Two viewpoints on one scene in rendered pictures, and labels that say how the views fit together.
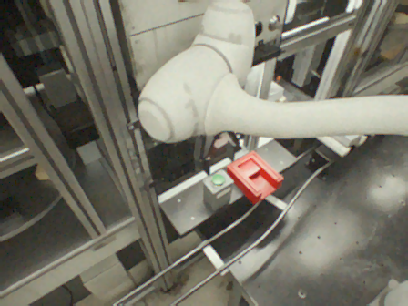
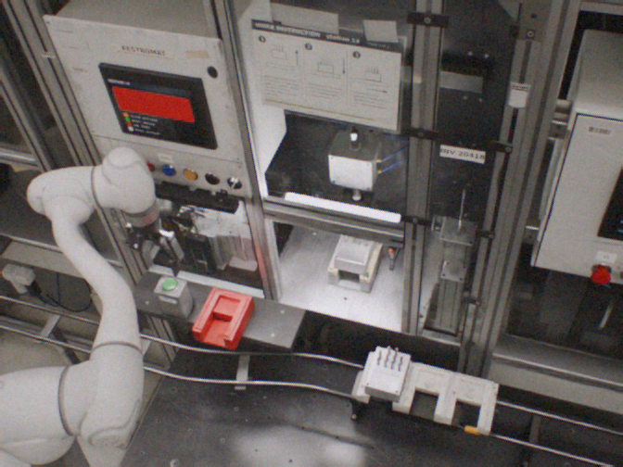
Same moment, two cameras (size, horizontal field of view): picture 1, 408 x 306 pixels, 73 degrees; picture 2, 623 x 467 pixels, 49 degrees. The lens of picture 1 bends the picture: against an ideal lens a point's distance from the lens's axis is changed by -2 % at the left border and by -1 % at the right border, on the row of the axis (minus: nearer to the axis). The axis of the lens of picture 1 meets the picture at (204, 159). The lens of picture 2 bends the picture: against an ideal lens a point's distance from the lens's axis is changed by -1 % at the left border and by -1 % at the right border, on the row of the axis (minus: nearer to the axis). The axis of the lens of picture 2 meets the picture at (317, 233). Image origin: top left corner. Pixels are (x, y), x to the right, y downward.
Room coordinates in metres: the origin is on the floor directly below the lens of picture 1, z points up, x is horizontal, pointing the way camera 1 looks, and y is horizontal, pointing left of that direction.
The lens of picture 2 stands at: (0.24, -1.30, 2.62)
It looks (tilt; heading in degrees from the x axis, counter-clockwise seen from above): 50 degrees down; 58
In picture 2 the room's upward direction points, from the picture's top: 6 degrees counter-clockwise
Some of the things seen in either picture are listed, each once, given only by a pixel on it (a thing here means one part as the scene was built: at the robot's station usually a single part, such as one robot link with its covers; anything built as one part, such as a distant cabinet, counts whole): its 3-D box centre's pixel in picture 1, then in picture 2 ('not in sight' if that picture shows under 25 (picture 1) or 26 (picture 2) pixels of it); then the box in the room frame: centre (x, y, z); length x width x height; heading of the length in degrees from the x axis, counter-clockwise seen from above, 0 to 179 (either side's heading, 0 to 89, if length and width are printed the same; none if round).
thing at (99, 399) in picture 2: not in sight; (107, 399); (0.21, -0.52, 1.44); 0.18 x 0.14 x 0.13; 60
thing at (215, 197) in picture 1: (216, 188); (175, 295); (0.52, -0.04, 0.97); 0.08 x 0.08 x 0.12; 35
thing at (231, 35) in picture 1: (223, 47); (123, 179); (0.50, -0.04, 1.47); 0.13 x 0.11 x 0.16; 150
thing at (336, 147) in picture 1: (353, 131); (426, 396); (0.92, -0.69, 0.84); 0.36 x 0.14 x 0.10; 125
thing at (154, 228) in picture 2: not in sight; (147, 227); (0.51, -0.04, 1.29); 0.08 x 0.07 x 0.09; 125
